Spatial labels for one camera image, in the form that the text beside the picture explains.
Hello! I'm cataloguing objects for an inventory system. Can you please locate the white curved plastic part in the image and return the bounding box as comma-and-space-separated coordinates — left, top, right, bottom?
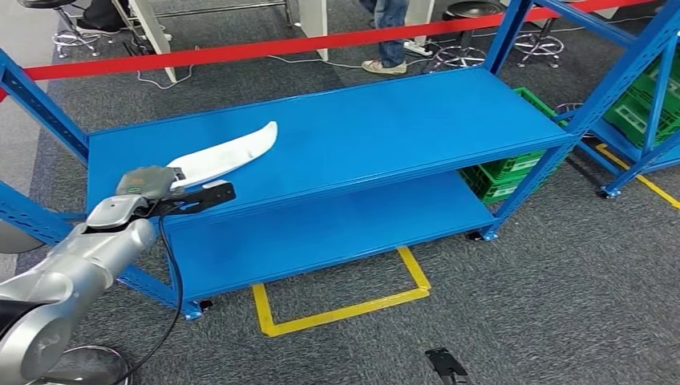
166, 120, 279, 191

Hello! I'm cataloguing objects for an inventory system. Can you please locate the blue metal shelf rack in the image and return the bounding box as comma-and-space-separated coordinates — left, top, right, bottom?
0, 0, 680, 322
576, 31, 680, 201

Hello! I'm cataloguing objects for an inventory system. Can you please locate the red barrier belt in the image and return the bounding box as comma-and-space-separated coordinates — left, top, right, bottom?
0, 0, 657, 102

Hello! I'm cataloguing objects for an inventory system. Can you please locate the white power strip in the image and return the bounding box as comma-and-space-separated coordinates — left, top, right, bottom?
403, 39, 434, 57

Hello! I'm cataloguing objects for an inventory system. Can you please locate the white desk leg panel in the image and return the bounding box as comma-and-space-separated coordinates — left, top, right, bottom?
409, 0, 437, 43
127, 0, 179, 83
297, 0, 330, 62

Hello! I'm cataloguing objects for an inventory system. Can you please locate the person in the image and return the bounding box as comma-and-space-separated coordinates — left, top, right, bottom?
361, 0, 410, 75
74, 0, 132, 35

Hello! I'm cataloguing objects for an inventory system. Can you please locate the black stool chrome base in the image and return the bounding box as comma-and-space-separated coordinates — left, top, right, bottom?
18, 0, 102, 59
424, 0, 506, 73

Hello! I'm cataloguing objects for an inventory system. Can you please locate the stool with chrome base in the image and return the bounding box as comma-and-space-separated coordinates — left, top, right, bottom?
512, 29, 565, 69

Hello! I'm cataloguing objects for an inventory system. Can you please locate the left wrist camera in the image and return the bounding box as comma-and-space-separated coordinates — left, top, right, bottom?
143, 180, 237, 218

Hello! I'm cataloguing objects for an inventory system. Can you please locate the white floor cable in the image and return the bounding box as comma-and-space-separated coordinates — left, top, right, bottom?
135, 47, 373, 91

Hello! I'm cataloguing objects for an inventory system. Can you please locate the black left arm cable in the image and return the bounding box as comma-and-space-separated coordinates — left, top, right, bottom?
108, 215, 184, 385

